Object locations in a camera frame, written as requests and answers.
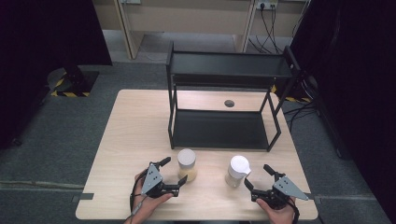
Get white wall power outlet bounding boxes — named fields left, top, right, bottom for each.
left=255, top=0, right=279, bottom=11

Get black curtain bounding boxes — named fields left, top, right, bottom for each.
left=0, top=0, right=114, bottom=151
left=290, top=0, right=396, bottom=224

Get glass seasoning jar orange flap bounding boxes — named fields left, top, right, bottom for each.
left=177, top=147, right=198, bottom=183

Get person's right hand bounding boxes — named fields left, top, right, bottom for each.
left=255, top=200, right=296, bottom=224

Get grey tape piece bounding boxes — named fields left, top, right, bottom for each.
left=72, top=192, right=95, bottom=203

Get black metal two-tier shelf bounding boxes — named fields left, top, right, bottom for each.
left=165, top=40, right=303, bottom=153

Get stand base with hazard stripes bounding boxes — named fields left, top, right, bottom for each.
left=47, top=65, right=101, bottom=98

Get black floor cables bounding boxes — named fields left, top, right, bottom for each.
left=281, top=98, right=319, bottom=132

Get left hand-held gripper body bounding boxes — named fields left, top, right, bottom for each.
left=140, top=161, right=180, bottom=199

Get black power cables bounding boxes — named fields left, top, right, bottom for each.
left=247, top=3, right=283, bottom=54

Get person's left hand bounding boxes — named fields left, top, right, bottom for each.
left=128, top=170, right=174, bottom=220

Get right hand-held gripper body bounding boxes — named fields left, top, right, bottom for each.
left=250, top=172, right=310, bottom=210

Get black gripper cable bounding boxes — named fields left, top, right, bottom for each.
left=129, top=170, right=148, bottom=218
left=288, top=199, right=302, bottom=224

